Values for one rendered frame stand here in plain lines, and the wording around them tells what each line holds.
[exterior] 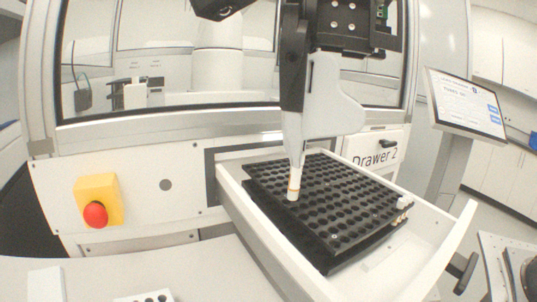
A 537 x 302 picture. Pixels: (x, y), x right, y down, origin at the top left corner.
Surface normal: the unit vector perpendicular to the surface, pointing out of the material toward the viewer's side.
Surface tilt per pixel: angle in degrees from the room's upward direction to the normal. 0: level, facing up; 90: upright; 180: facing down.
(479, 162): 90
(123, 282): 0
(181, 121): 90
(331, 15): 90
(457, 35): 90
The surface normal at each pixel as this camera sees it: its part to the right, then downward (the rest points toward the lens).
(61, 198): 0.49, 0.33
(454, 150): -0.25, 0.32
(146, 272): 0.07, -0.94
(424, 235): -0.87, 0.11
